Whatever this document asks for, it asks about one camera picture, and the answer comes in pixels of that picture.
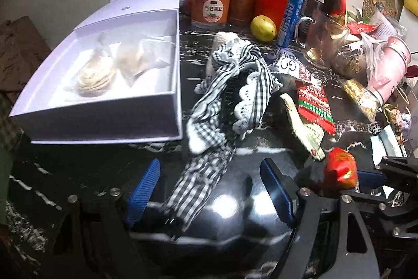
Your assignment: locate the blue face mask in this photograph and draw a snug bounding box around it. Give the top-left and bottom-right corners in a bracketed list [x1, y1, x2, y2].
[370, 127, 409, 165]

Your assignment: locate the red foil packet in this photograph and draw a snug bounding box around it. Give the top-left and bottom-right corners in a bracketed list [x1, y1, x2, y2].
[347, 21, 379, 36]

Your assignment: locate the clear plastic bag white filling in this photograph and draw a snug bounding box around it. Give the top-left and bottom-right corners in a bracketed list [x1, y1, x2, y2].
[116, 34, 177, 87]

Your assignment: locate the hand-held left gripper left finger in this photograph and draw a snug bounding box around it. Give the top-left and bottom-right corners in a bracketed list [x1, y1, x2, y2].
[49, 158, 161, 279]

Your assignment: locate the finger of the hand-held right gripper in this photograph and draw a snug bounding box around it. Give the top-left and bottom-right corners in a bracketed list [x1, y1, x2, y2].
[357, 156, 418, 193]
[357, 192, 418, 237]

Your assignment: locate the pink paper cup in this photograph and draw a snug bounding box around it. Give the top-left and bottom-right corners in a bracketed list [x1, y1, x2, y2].
[367, 35, 413, 105]

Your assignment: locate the cream green wrapper packet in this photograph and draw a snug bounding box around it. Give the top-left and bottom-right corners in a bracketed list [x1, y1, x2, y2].
[280, 93, 326, 160]

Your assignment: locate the plastic bag with cream pastry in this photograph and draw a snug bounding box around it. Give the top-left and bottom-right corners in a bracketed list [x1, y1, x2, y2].
[65, 32, 117, 100]

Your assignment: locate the white gift box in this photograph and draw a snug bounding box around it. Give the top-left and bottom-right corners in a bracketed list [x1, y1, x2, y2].
[9, 0, 183, 145]

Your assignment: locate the glass mug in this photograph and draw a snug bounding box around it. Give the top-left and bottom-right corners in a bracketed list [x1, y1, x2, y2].
[295, 10, 351, 70]

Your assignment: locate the orange label plastic jar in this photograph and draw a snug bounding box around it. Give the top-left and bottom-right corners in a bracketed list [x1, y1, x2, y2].
[191, 0, 232, 30]

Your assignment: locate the silver purple snack packet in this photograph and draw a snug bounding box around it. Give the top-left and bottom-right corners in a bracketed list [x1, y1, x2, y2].
[266, 48, 322, 83]

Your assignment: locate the small red snack packet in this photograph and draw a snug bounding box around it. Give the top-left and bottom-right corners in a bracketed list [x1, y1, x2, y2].
[323, 147, 360, 190]

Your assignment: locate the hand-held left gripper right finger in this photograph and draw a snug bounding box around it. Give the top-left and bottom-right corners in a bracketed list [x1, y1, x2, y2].
[260, 158, 379, 279]

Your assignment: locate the round woven mat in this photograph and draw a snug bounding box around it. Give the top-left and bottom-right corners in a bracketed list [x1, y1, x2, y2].
[362, 0, 403, 21]

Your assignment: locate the red canister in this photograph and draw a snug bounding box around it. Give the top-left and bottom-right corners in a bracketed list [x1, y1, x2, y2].
[254, 0, 299, 34]

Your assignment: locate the clear bag of nuts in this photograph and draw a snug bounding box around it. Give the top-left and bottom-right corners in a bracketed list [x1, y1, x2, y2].
[341, 78, 381, 123]

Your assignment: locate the black white checkered cloth doll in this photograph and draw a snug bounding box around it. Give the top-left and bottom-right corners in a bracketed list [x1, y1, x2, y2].
[163, 32, 283, 232]

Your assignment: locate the blue white tube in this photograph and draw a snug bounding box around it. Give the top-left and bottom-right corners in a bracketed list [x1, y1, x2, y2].
[276, 0, 308, 48]

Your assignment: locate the brown filled plastic jar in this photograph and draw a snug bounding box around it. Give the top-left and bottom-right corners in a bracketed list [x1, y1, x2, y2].
[228, 0, 257, 27]

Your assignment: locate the long red snack packet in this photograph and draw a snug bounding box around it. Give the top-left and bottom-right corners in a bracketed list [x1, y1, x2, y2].
[295, 65, 336, 136]

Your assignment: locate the plaid cloth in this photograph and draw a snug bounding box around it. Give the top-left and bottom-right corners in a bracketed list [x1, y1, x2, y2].
[0, 93, 23, 152]

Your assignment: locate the yellow lemon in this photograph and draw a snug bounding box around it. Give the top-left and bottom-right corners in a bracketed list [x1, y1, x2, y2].
[250, 15, 277, 42]

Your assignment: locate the brown cloth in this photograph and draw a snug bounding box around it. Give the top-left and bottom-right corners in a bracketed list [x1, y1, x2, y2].
[0, 16, 53, 96]

